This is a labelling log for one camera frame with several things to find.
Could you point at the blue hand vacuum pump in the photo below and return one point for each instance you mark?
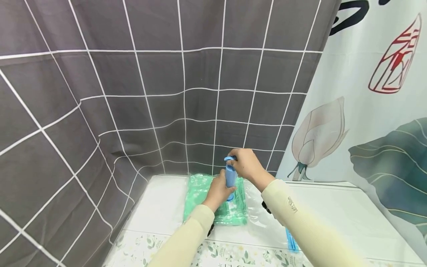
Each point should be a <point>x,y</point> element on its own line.
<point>230,178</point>

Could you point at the person's left thumb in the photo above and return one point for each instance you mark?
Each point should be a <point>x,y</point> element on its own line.
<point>231,190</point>

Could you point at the person's left hand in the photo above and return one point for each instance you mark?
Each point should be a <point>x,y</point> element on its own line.
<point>217,191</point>

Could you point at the clear vacuum storage bag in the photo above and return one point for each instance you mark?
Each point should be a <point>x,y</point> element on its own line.
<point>253,207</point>

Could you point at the green folded cloth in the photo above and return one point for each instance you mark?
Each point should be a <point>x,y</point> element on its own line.
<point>206,191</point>

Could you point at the person's left fingers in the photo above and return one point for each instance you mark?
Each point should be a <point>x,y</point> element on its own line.
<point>221,175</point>

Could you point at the person's left forearm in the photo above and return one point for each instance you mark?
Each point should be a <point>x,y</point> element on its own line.
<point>187,238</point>

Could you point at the black wrist band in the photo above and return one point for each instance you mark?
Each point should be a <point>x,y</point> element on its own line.
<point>266,207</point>
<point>210,230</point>

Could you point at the person's right fingers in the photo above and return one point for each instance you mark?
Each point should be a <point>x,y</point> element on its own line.
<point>233,157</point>

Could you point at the person's right forearm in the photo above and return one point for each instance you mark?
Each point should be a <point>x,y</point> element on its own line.
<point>308,226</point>

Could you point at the person's right hand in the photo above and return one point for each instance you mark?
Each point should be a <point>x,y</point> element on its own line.
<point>247,164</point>

